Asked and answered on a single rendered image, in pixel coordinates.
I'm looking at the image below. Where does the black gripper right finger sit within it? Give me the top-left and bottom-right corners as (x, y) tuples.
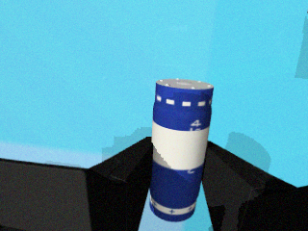
(201, 141), (308, 231)

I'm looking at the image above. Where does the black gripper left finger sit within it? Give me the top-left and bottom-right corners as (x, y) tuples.
(0, 137), (153, 231)

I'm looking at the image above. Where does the blue and white battery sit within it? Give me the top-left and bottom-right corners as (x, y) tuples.
(149, 78), (214, 222)

